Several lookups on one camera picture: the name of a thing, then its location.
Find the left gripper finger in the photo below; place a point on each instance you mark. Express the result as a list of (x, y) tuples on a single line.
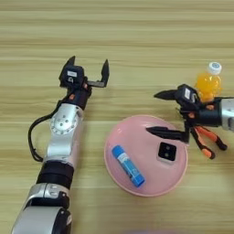
[(105, 74), (70, 61)]

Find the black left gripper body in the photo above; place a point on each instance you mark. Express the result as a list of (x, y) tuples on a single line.
[(77, 97)]

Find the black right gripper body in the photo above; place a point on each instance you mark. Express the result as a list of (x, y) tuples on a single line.
[(210, 114)]

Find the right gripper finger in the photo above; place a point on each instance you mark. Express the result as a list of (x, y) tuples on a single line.
[(167, 94), (166, 134)]

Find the orange juice bottle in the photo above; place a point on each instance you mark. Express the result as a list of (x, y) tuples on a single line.
[(208, 85)]

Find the orange black pliers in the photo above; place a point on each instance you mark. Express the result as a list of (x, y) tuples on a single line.
[(203, 146)]

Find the pink round plate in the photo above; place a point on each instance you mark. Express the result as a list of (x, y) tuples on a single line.
[(149, 170)]

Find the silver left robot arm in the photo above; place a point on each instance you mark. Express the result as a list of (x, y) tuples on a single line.
[(62, 140)]

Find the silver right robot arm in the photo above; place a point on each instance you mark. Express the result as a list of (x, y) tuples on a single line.
[(228, 114)]

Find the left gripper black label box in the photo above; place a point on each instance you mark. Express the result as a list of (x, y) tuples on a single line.
[(71, 76)]

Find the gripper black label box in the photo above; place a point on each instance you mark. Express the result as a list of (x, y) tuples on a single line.
[(186, 95), (71, 76)]

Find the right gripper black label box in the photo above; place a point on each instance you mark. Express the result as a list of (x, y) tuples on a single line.
[(186, 95)]

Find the small black square block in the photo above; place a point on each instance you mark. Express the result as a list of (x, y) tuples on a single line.
[(167, 153)]

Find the blue glue stick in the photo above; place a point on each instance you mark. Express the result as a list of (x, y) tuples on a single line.
[(128, 166)]

